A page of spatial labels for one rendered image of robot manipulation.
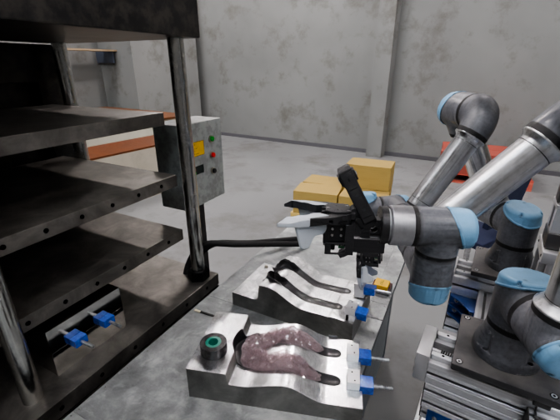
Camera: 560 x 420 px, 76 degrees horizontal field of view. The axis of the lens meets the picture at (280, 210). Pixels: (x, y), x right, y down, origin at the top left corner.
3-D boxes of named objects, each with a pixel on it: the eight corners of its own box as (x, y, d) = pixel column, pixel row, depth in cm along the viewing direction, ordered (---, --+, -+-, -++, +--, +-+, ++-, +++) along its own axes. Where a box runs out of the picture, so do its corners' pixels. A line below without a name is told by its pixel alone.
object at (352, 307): (383, 322, 127) (385, 309, 125) (380, 330, 123) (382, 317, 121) (347, 311, 133) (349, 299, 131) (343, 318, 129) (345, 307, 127)
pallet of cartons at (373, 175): (402, 216, 437) (409, 162, 411) (378, 245, 366) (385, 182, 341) (315, 197, 496) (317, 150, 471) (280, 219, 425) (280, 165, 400)
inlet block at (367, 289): (392, 297, 134) (392, 283, 133) (389, 302, 130) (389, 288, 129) (357, 291, 140) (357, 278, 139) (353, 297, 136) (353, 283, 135)
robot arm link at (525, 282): (527, 306, 92) (542, 260, 87) (560, 343, 79) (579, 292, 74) (478, 303, 93) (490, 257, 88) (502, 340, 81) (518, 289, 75)
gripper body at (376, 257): (377, 269, 128) (377, 237, 126) (354, 267, 132) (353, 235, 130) (382, 262, 135) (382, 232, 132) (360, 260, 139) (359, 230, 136)
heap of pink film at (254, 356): (324, 342, 118) (325, 324, 115) (320, 387, 102) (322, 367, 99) (248, 333, 122) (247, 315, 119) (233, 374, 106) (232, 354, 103)
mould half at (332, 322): (369, 303, 147) (372, 276, 142) (351, 344, 126) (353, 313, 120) (263, 273, 168) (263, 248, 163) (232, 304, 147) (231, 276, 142)
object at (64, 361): (127, 325, 137) (118, 287, 130) (58, 376, 115) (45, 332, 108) (47, 290, 158) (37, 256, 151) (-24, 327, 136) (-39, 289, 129)
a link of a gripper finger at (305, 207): (283, 226, 76) (318, 235, 70) (283, 198, 75) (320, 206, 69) (292, 222, 79) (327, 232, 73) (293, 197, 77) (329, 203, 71)
